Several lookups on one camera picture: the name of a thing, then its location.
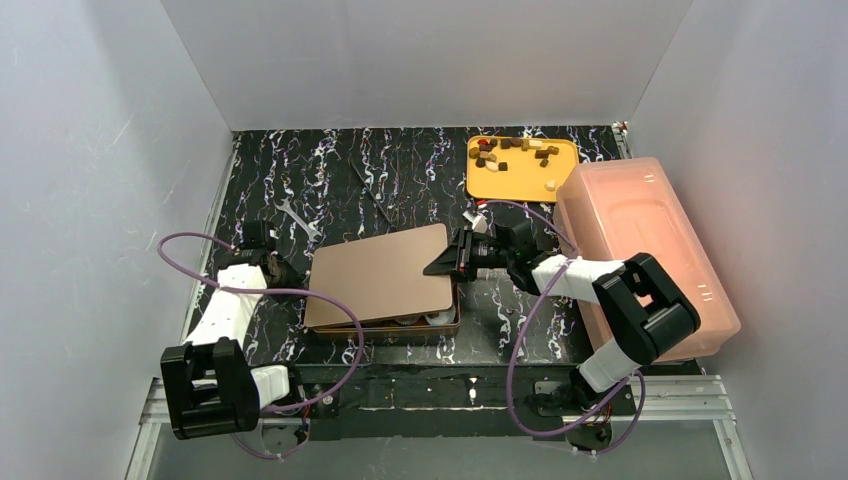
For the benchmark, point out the yellow tray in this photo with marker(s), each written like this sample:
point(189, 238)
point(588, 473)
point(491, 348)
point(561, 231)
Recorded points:
point(517, 168)

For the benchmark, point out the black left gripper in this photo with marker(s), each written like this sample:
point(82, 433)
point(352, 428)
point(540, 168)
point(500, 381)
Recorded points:
point(255, 237)

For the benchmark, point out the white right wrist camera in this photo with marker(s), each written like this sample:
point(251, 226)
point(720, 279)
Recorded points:
point(477, 222)

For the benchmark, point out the brown chocolate box tray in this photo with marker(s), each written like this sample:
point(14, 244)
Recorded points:
point(397, 328)

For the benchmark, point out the rose gold box lid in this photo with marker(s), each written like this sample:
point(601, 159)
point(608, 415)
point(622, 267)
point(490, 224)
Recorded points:
point(381, 278)

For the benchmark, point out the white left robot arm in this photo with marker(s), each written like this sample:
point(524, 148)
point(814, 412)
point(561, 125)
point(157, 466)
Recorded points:
point(209, 387)

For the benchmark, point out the aluminium frame rail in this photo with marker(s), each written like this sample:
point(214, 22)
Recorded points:
point(667, 398)

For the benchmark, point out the pink plastic storage box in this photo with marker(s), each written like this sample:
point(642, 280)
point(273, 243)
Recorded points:
point(611, 210)

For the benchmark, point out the silver wrench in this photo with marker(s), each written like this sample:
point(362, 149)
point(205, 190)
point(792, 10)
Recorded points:
point(286, 207)

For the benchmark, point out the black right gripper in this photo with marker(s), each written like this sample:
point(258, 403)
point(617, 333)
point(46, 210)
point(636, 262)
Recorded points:
point(465, 252)

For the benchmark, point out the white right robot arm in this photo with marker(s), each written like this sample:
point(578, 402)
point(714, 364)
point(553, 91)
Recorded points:
point(647, 312)

